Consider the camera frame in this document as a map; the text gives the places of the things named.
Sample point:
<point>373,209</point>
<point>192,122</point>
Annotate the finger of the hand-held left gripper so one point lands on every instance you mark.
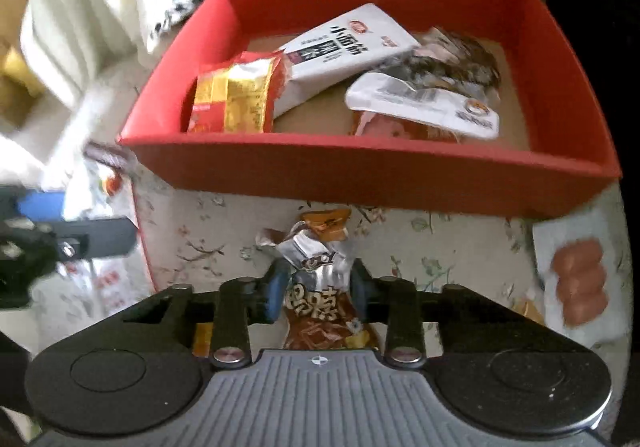
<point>105,234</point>
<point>42,206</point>

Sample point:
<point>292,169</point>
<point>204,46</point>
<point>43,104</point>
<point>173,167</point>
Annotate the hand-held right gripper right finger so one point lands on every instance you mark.
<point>364,294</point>

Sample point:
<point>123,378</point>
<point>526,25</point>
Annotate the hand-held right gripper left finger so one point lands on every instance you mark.
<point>277,289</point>

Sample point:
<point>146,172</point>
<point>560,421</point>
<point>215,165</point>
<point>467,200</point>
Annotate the silver brown snack packet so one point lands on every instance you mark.
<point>320,267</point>

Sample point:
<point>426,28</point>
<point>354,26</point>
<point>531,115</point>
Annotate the red cardboard box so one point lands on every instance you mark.
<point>350,172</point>

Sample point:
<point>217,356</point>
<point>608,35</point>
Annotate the yellow red snack packet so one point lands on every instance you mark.
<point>235,97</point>

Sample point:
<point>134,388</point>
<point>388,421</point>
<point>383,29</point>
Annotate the red white snack packet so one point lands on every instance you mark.
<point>112,284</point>

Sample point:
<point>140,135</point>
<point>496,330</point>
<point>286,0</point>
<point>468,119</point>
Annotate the white brown-top snack packet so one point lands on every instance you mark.
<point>105,155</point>

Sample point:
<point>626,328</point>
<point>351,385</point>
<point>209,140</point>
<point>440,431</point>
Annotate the orange flat snack packet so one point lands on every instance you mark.
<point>202,338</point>

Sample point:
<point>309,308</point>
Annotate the yellow plastic bag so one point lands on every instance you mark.
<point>15,74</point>

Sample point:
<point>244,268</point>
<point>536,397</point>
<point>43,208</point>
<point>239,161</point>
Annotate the orange brown snack packet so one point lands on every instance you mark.
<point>530,311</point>

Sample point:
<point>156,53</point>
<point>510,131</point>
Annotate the pink meat snack packet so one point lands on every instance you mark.
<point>395,127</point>

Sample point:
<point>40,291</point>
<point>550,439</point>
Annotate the white orange-logo snack packet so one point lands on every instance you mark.
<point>430,107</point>

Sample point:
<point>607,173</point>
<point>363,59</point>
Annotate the cream blanket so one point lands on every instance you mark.
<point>90,2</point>

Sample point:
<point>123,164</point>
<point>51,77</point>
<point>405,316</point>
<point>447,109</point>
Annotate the white sausage packet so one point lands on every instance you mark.
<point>580,277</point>

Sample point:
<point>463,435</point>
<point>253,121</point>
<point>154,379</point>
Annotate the white black-print snack packet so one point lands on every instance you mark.
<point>345,47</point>

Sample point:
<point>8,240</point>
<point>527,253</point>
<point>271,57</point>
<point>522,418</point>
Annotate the silver dark snack packet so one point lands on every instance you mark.
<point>465,59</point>

